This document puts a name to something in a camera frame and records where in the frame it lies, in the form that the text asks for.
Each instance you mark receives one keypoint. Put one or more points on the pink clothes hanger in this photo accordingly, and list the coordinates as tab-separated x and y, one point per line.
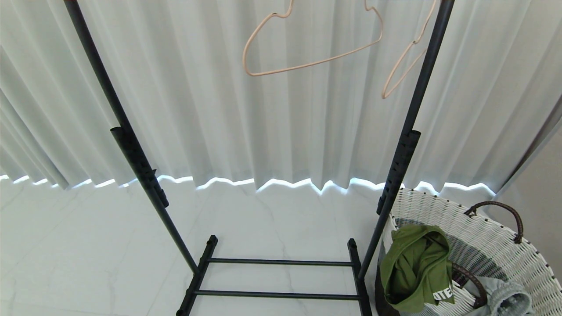
307	64
420	30

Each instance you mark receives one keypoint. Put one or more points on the pale grey shorts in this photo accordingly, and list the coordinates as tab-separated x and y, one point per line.
509	303

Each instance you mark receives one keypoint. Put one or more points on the black clothes rack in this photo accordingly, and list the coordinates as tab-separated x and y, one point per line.
139	166

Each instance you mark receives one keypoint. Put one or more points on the white laundry basket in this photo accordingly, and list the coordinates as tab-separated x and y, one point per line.
483	232

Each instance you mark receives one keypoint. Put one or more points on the white curtain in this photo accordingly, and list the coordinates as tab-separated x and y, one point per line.
263	131

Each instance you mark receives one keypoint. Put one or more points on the green garment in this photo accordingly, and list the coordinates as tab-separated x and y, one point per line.
412	263

